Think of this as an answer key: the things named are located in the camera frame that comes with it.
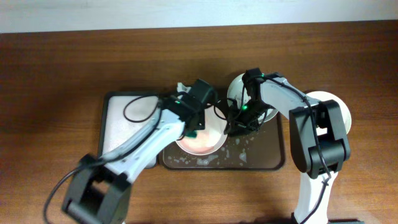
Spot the green yellow scrub sponge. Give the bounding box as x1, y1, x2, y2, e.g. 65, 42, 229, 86
185, 131, 198, 139

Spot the pale blue-grey plate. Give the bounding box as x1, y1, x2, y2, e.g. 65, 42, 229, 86
227, 73, 277, 123

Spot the white plate red stain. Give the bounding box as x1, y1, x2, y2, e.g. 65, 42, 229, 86
176, 106, 228, 156

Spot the white-green plate red stain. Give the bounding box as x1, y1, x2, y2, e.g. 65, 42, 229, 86
306, 90, 353, 136

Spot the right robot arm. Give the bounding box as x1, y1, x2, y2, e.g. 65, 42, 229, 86
225, 68, 351, 223

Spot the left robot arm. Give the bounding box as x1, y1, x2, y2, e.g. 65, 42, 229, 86
62, 92, 210, 223

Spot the large brown plastic tray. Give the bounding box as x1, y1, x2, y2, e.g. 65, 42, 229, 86
159, 113, 285, 171

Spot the small tray with white foam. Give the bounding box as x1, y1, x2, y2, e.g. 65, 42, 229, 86
97, 91, 157, 157

